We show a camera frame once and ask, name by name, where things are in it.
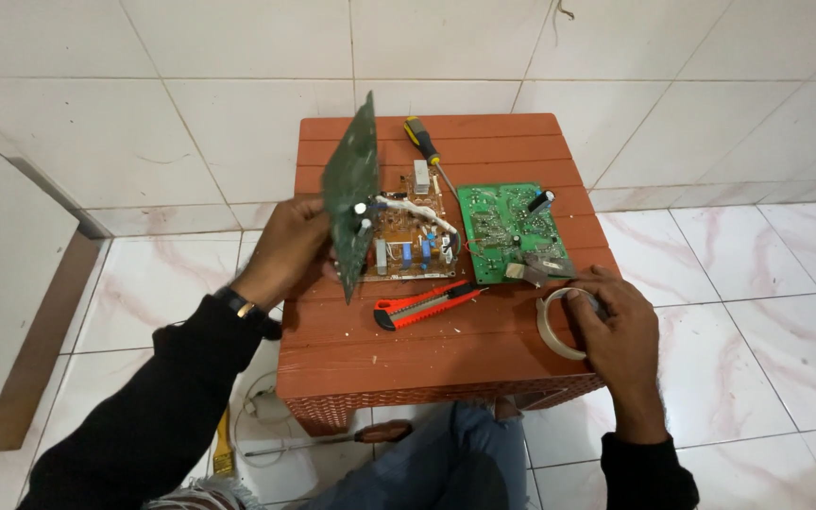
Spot person's right hand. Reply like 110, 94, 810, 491
564, 265, 665, 406

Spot person's left hand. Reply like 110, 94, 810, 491
232, 195, 342, 310

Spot dark green circuit board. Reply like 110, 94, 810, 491
320, 91, 381, 306

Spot masking tape roll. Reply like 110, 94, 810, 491
535, 286, 602, 361

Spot brown circuit board with components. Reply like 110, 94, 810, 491
357, 161, 461, 283

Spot black wristwatch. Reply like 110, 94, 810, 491
212, 285, 283, 341

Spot yellow black screwdriver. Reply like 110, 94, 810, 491
403, 116, 460, 202

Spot orange utility knife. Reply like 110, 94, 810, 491
373, 279, 489, 332

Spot orange plastic table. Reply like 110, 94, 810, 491
275, 112, 622, 437

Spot light green circuit board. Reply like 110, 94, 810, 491
455, 182, 578, 289

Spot yellow paint brush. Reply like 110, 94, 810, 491
211, 407, 238, 477

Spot person's legs in jeans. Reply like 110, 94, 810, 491
144, 399, 531, 510

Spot white cabinet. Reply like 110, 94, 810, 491
0, 150, 109, 459

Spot white charger with cable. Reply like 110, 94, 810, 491
233, 370, 297, 470

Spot brown handled screwdriver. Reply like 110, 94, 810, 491
243, 419, 414, 459

